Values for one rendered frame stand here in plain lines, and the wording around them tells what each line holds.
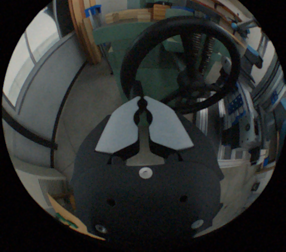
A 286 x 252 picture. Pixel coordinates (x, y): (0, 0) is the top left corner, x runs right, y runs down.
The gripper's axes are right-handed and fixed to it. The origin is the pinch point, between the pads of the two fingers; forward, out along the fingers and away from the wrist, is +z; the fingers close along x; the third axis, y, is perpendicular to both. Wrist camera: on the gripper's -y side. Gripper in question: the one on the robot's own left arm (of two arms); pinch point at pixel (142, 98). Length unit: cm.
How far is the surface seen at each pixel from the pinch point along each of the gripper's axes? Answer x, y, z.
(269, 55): 343, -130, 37
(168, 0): 10.9, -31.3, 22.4
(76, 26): -101, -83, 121
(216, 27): 9.8, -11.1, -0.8
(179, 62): 9.2, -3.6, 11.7
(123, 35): -4.9, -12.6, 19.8
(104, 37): -11.2, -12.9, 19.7
